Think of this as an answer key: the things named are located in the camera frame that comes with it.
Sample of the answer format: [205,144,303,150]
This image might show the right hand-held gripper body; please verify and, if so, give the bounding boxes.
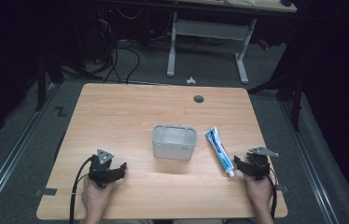
[246,147,279,181]

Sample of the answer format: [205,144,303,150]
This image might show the wooden desk with white legs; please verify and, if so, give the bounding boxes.
[165,0,298,86]

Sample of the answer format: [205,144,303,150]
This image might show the black floor cables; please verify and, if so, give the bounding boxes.
[83,38,142,86]

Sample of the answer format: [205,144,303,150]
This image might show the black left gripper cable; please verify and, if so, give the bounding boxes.
[68,156,94,224]

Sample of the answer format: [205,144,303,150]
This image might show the grey plastic holder box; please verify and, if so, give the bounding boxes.
[151,123,199,161]

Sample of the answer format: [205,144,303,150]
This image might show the blue and white toothpaste tube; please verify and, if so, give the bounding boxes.
[203,125,237,178]

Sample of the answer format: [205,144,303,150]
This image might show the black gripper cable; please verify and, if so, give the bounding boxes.
[68,156,94,224]
[266,164,280,219]

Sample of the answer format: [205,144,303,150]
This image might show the dark computer with red light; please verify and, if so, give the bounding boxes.
[95,5,119,63]

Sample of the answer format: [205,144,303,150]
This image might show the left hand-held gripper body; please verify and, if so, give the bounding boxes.
[88,148,115,189]

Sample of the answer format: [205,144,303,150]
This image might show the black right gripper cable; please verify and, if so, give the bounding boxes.
[266,164,280,219]

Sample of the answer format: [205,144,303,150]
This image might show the black metal stand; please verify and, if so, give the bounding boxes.
[246,69,305,133]
[35,54,65,113]

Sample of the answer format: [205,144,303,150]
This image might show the person's left hand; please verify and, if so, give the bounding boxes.
[81,176,115,216]

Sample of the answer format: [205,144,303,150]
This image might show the person's right hand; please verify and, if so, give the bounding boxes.
[243,172,273,208]

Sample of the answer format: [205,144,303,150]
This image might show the metal floor rail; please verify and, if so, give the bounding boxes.
[278,100,341,224]
[0,83,59,218]

